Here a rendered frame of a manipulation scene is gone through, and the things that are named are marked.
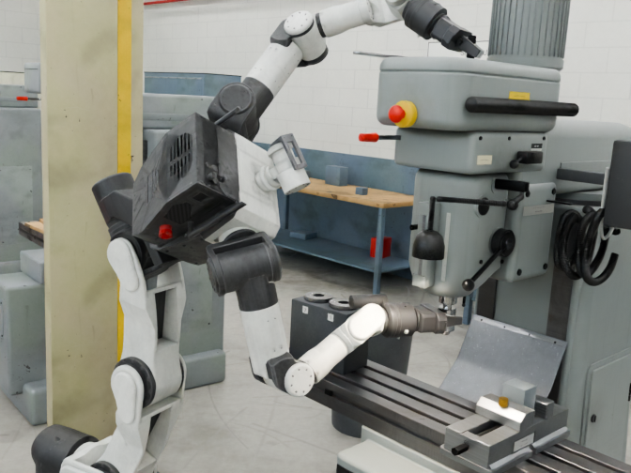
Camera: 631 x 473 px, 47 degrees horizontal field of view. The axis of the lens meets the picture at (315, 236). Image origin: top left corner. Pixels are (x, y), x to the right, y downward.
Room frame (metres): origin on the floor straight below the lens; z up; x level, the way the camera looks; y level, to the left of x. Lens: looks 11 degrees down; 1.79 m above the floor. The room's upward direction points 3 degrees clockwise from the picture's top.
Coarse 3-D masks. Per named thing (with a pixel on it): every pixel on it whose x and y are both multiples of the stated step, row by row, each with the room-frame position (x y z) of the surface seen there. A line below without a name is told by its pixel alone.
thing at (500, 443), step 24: (552, 408) 1.65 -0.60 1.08; (456, 432) 1.55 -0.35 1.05; (480, 432) 1.59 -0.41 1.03; (504, 432) 1.55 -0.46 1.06; (528, 432) 1.59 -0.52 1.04; (552, 432) 1.67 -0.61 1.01; (456, 456) 1.54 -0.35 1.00; (480, 456) 1.49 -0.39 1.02; (504, 456) 1.52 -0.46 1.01; (528, 456) 1.57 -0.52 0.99
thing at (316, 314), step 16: (304, 304) 2.13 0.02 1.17; (320, 304) 2.12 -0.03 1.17; (336, 304) 2.08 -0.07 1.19; (304, 320) 2.13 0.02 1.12; (320, 320) 2.09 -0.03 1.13; (336, 320) 2.05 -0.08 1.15; (304, 336) 2.12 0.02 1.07; (320, 336) 2.08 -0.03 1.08; (304, 352) 2.12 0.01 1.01; (352, 352) 2.05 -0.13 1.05; (336, 368) 2.04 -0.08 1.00; (352, 368) 2.06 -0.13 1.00
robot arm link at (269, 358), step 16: (256, 320) 1.53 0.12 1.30; (272, 320) 1.55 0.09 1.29; (256, 336) 1.54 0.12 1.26; (272, 336) 1.54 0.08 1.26; (256, 352) 1.54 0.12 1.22; (272, 352) 1.54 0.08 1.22; (288, 352) 1.57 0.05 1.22; (256, 368) 1.55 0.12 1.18; (272, 368) 1.52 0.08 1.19; (288, 368) 1.55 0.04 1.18; (304, 368) 1.56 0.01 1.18; (288, 384) 1.53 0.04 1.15; (304, 384) 1.55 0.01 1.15
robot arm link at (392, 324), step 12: (348, 300) 1.78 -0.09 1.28; (360, 300) 1.76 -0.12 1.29; (372, 300) 1.77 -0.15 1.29; (384, 300) 1.78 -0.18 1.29; (384, 312) 1.75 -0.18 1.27; (396, 312) 1.74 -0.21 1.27; (384, 324) 1.73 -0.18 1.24; (396, 324) 1.73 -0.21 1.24; (372, 336) 1.77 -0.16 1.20; (384, 336) 1.76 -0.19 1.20; (396, 336) 1.75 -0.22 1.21
